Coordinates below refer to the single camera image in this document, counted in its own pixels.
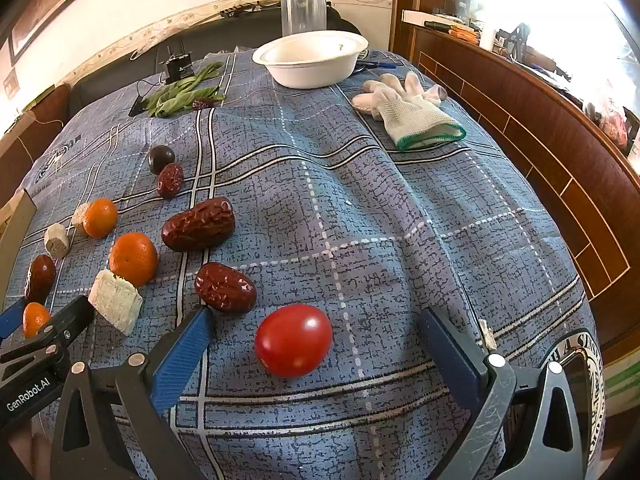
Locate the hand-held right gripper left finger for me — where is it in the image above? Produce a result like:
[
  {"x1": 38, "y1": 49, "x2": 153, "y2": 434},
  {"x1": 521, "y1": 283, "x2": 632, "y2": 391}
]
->
[{"x1": 50, "y1": 305, "x2": 217, "y2": 480}]

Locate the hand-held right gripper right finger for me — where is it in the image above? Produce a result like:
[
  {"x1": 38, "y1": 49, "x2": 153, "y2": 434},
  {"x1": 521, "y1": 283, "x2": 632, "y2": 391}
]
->
[{"x1": 422, "y1": 307, "x2": 585, "y2": 480}]

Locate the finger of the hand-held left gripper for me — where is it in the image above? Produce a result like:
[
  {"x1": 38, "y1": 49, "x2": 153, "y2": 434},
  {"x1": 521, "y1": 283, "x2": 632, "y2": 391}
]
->
[
  {"x1": 0, "y1": 298, "x2": 30, "y2": 339},
  {"x1": 0, "y1": 295, "x2": 96, "y2": 367}
]

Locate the small orange mandarin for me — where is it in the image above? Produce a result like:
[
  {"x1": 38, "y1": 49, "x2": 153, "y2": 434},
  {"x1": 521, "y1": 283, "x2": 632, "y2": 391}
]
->
[{"x1": 22, "y1": 302, "x2": 52, "y2": 339}]

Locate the dark red date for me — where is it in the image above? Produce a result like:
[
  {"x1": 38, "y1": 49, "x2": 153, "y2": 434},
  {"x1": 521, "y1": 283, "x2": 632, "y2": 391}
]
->
[{"x1": 23, "y1": 254, "x2": 57, "y2": 304}]

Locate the white vegetable chunk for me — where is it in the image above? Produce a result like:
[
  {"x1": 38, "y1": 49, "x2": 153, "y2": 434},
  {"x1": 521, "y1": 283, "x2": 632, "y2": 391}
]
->
[{"x1": 88, "y1": 269, "x2": 144, "y2": 337}]

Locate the medium red date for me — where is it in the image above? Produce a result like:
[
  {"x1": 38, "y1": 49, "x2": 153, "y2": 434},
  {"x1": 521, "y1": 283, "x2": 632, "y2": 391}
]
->
[{"x1": 194, "y1": 261, "x2": 258, "y2": 316}]

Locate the cardboard box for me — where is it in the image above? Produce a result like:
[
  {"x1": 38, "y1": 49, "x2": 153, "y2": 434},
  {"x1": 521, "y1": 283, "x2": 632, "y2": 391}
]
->
[{"x1": 0, "y1": 188, "x2": 39, "y2": 311}]

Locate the walnut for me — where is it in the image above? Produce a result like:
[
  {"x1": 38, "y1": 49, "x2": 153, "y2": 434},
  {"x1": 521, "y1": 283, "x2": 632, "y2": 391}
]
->
[{"x1": 44, "y1": 223, "x2": 70, "y2": 260}]

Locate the large orange mandarin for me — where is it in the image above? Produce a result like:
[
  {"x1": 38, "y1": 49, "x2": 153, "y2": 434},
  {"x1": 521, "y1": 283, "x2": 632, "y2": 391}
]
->
[{"x1": 109, "y1": 232, "x2": 159, "y2": 288}]

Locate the small pale vegetable chunk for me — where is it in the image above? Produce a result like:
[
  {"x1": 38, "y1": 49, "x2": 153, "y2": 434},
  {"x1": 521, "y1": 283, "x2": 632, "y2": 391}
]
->
[{"x1": 71, "y1": 203, "x2": 92, "y2": 237}]

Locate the red tomato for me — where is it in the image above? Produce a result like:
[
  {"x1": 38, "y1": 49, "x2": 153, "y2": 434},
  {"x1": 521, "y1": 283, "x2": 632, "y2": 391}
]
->
[{"x1": 254, "y1": 303, "x2": 334, "y2": 380}]

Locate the large red date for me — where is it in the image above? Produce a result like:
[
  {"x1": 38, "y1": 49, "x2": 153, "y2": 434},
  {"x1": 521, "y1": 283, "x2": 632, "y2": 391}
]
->
[{"x1": 160, "y1": 197, "x2": 236, "y2": 253}]

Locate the blue plaid tablecloth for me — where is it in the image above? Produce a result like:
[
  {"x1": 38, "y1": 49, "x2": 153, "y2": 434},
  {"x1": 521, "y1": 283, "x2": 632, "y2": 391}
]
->
[{"x1": 0, "y1": 47, "x2": 609, "y2": 480}]

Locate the small red date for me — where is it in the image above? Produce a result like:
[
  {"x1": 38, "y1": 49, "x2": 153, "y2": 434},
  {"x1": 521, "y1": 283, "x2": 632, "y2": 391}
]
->
[{"x1": 157, "y1": 162, "x2": 185, "y2": 199}]

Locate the dark round fruit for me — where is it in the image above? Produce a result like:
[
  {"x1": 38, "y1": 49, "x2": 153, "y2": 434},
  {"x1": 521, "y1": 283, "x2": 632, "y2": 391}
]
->
[{"x1": 148, "y1": 145, "x2": 176, "y2": 174}]

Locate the brown wooden window ledge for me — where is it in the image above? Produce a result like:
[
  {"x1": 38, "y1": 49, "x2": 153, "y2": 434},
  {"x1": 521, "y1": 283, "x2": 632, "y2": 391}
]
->
[{"x1": 390, "y1": 0, "x2": 640, "y2": 361}]

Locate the white knit glove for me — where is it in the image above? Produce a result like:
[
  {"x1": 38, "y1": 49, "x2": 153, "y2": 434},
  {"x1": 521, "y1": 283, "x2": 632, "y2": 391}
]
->
[{"x1": 350, "y1": 71, "x2": 468, "y2": 152}]

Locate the dark sofa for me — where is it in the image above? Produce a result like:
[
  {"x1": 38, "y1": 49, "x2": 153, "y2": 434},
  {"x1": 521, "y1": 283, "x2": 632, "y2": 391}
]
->
[{"x1": 70, "y1": 7, "x2": 372, "y2": 111}]

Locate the green leafy vegetable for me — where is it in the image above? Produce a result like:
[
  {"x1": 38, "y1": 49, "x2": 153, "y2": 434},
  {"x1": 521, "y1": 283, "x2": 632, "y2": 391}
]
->
[{"x1": 141, "y1": 61, "x2": 227, "y2": 119}]

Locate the small black device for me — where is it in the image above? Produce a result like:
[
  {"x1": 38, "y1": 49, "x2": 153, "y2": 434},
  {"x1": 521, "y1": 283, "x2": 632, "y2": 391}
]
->
[{"x1": 162, "y1": 47, "x2": 196, "y2": 84}]

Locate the white bowl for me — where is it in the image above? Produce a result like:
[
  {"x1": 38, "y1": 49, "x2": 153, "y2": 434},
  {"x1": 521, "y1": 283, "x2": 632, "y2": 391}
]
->
[{"x1": 251, "y1": 30, "x2": 370, "y2": 89}]

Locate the white flat box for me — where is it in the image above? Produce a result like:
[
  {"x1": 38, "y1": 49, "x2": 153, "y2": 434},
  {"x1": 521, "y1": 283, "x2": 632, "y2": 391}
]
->
[{"x1": 402, "y1": 8, "x2": 482, "y2": 26}]

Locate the clear glass jar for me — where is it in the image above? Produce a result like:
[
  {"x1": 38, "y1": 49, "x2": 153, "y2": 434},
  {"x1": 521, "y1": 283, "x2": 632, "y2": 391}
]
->
[{"x1": 280, "y1": 0, "x2": 328, "y2": 37}]

